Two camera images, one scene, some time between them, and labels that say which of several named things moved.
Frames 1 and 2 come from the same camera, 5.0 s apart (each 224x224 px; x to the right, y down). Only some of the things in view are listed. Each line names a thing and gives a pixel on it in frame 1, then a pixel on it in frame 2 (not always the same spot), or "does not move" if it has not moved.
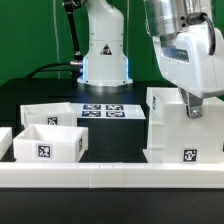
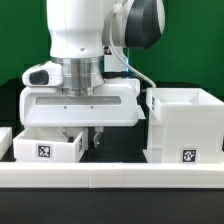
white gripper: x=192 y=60 -> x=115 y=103
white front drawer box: x=39 y=143 does not move
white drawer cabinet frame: x=175 y=137 does not move
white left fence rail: x=6 y=137 does not move
